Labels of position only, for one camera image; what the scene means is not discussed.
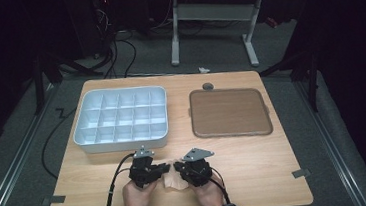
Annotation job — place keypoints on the metal floor rail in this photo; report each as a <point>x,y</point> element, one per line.
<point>13,171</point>
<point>335,150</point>

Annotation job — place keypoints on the brown wooden tray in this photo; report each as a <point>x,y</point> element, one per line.
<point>228,112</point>

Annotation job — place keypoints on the white compartment storage box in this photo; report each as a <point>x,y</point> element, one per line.
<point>122,118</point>

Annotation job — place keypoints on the white crumpled paper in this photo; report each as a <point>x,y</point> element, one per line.
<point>203,69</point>

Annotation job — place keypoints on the black metal stand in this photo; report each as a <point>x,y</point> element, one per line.
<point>51,74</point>
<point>302,72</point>

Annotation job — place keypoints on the beige sock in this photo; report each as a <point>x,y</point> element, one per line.
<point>172,180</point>

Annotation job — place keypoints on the grey tape strip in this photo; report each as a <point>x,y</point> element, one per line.
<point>55,200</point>
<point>301,173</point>

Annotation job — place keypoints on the grey round table cap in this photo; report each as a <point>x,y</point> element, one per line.
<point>207,86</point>

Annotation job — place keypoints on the person's right hand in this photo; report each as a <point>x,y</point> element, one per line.
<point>209,197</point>

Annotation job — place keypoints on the desk with white legs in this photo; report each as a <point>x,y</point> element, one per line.
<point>213,11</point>

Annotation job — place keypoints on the person's left hand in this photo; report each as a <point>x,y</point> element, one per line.
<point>139,198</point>

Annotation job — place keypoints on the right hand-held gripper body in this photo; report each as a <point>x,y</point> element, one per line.
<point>197,172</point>

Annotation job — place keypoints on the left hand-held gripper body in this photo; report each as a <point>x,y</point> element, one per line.
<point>142,172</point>

